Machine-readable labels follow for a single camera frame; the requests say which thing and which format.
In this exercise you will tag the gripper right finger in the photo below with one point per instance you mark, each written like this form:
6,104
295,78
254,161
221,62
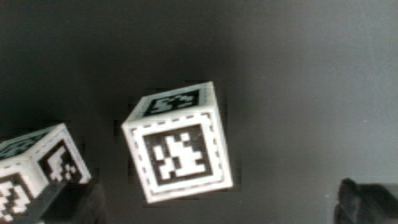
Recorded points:
366,203

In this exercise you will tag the white tagged cube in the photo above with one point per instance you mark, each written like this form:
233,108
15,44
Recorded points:
39,161
174,136

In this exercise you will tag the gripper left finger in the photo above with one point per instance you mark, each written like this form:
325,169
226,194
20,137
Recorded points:
70,204

